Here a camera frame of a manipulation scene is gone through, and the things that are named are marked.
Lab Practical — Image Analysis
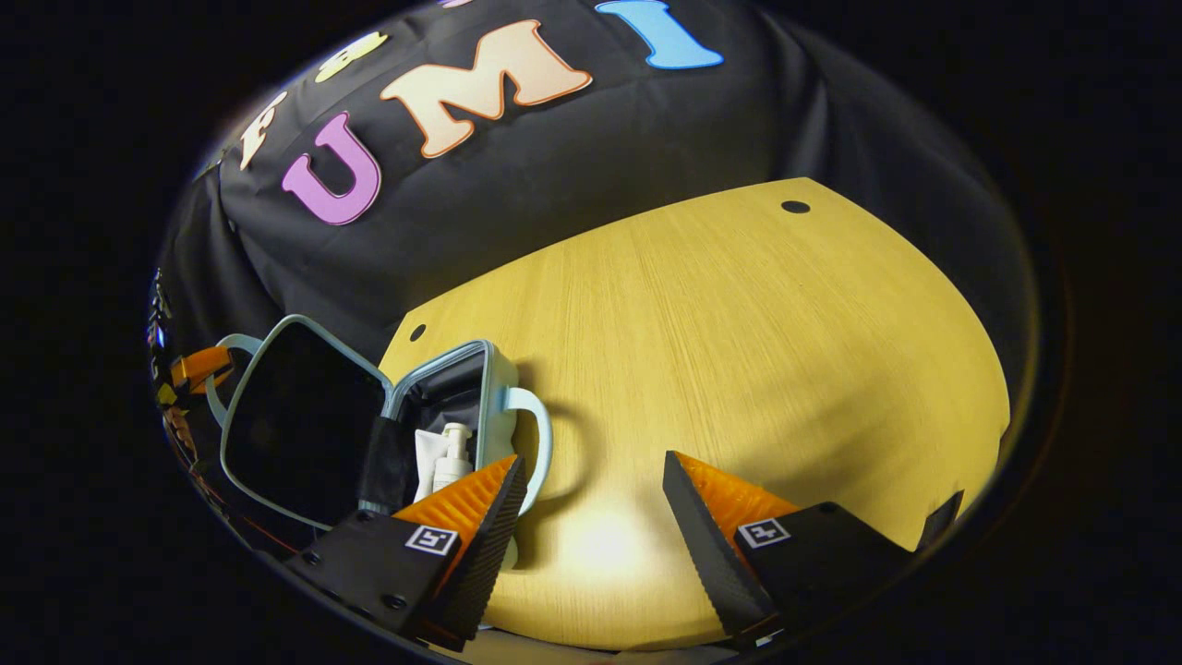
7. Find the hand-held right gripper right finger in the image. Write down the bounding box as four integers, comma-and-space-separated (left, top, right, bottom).
661, 451, 917, 647

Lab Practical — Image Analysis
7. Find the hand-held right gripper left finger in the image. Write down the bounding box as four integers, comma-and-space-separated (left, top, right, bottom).
284, 454, 529, 653

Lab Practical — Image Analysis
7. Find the white pump bottle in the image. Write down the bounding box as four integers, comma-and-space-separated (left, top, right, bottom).
431, 422, 475, 494

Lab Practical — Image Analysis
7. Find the white squeeze tube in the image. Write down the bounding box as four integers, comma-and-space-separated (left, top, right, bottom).
412, 428, 455, 504

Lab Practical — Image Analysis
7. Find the light blue suitcase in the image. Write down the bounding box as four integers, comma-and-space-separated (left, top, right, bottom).
205, 314, 554, 570

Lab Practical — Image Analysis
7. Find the black backdrop cloth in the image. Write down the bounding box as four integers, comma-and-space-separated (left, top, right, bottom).
152, 0, 1035, 518

